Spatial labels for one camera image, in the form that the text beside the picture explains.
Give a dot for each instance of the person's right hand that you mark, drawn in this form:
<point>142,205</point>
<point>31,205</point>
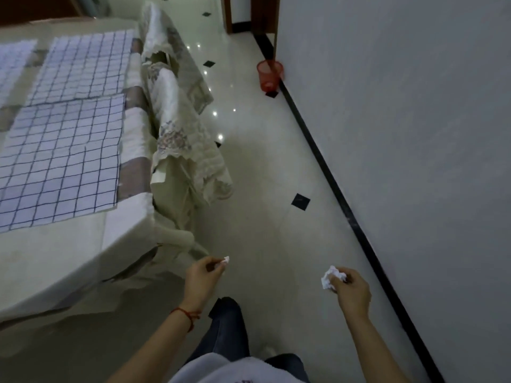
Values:
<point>353,293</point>

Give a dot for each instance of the person's left hand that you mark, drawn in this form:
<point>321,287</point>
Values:
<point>201,281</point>

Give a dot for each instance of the person's left fingers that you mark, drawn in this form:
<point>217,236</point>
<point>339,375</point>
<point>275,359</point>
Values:
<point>214,264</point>

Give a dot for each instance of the person's right fingers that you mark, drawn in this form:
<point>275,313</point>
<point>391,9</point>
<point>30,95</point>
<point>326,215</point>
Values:
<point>340,277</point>

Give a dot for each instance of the large white tissue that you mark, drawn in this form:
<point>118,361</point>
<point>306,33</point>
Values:
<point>329,278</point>

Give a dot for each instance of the person's left forearm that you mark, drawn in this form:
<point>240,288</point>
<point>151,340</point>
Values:
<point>157,347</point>

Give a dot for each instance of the person's right forearm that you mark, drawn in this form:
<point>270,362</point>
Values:
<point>373,349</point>

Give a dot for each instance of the black skirting board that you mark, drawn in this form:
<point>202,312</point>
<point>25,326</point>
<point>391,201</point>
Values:
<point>343,203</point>

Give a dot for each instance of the person's dark trouser legs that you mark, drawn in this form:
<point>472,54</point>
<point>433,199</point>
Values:
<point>235,339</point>

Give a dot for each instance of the person's white shoe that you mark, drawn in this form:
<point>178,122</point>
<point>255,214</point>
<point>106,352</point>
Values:
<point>269,351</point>

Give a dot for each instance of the person's white shirt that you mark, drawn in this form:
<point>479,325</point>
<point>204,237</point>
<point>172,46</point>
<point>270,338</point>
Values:
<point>223,370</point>

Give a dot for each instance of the chair with cream lace cover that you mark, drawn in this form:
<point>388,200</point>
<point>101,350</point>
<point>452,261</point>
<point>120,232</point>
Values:
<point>187,159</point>
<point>171,47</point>

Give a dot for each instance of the large checked white cloth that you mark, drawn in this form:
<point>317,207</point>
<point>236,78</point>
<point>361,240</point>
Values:
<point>60,161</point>

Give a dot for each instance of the red mesh waste basket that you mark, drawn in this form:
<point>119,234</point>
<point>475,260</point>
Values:
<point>270,75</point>

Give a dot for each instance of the brown wooden door frame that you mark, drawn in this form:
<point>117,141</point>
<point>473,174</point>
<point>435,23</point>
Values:
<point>249,13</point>

